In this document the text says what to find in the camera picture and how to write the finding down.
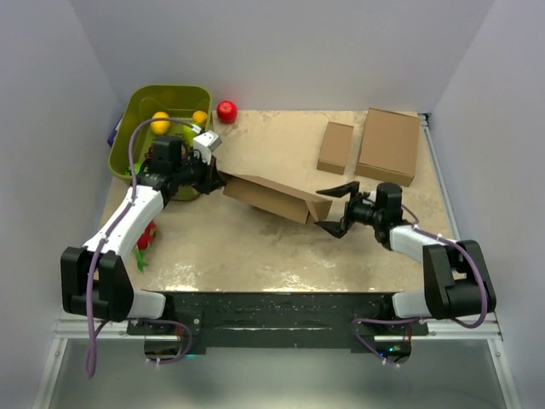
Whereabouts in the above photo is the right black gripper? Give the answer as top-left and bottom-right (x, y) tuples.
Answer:
(313, 181), (382, 238)

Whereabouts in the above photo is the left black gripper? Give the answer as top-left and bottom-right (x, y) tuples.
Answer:
(174, 152), (227, 196)

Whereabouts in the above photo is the cardboard paper box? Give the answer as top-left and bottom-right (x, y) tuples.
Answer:
(223, 172), (332, 225)

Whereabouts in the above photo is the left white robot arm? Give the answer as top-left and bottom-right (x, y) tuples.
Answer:
(60, 131), (225, 334)

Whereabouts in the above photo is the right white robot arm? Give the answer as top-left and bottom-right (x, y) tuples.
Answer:
(316, 181), (496, 335)

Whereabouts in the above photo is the small folded cardboard box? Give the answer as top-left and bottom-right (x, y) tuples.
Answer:
(316, 122), (353, 175)

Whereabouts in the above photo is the large folded cardboard box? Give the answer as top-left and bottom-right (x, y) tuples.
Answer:
(354, 108), (421, 187)

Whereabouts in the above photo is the green pear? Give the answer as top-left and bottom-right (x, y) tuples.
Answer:
(182, 124), (202, 146)

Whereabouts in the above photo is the small orange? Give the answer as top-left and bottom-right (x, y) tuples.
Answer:
(192, 110), (208, 128)

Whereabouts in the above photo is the yellow lemon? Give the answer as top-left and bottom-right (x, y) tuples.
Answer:
(150, 112), (170, 136)

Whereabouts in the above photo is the red apple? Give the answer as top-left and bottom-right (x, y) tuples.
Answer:
(216, 100), (238, 124)

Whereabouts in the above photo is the red dragon fruit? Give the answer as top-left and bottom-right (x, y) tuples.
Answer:
(133, 221), (157, 272)

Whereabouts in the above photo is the green plastic basket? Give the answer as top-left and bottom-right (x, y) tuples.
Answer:
(108, 84), (214, 201)

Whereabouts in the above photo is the purple white booklet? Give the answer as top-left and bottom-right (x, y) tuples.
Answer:
(106, 115), (123, 147)

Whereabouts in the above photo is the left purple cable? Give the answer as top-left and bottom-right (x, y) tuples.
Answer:
(83, 117), (201, 379)

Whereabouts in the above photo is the purple cable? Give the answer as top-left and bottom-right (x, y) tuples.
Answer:
(83, 117), (201, 379)
(402, 204), (489, 329)

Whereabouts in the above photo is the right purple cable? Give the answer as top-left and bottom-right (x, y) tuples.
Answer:
(402, 204), (489, 329)

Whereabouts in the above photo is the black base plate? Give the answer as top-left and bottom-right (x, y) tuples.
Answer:
(128, 291), (428, 363)

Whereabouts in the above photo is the right aluminium rail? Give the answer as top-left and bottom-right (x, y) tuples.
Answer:
(418, 113), (522, 408)

